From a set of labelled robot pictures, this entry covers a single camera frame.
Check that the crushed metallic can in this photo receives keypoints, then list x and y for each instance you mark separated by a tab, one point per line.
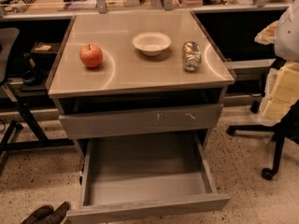
191	56

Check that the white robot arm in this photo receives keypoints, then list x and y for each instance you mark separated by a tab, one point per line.
282	85

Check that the grey drawer cabinet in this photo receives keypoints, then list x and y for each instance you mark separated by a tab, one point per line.
128	79

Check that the closed grey top drawer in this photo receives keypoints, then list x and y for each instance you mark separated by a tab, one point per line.
139	121

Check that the open grey middle drawer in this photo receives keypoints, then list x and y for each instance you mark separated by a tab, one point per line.
148	175

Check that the white bowl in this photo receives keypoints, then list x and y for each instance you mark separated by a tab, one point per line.
151	43

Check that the red apple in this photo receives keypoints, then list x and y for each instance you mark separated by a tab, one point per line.
91	56

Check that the black office chair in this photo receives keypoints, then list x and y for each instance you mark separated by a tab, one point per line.
287	128

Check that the dark right shoe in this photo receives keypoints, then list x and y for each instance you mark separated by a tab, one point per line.
53	216

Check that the dark shoe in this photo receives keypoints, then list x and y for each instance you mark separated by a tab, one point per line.
38	214
53	216

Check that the dark left shoe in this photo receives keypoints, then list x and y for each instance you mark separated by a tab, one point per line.
38	214

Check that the dark chair at left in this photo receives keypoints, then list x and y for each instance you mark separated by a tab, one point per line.
8	37

